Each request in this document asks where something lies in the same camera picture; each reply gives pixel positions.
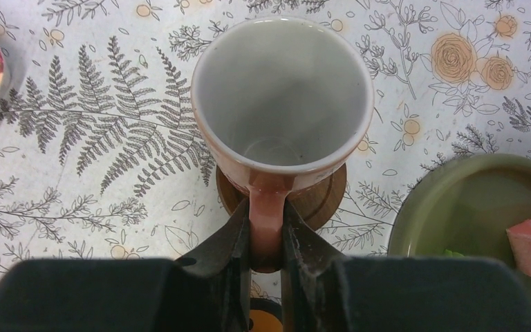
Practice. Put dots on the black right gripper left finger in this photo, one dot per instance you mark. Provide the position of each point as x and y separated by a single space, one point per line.
207 289

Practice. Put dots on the green three-tier stand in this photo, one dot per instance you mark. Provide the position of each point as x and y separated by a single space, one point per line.
466 206

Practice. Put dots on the small pink handled cup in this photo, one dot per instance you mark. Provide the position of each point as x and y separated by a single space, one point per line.
281 102

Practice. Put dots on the green cake slice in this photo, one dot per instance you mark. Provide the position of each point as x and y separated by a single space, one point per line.
451 253

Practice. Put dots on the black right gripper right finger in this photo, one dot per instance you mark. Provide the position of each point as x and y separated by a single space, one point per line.
326 290

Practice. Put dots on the black orange face coaster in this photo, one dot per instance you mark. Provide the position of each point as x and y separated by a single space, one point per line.
265 315

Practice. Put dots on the dark brown coaster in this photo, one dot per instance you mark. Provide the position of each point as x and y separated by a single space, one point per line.
316 205

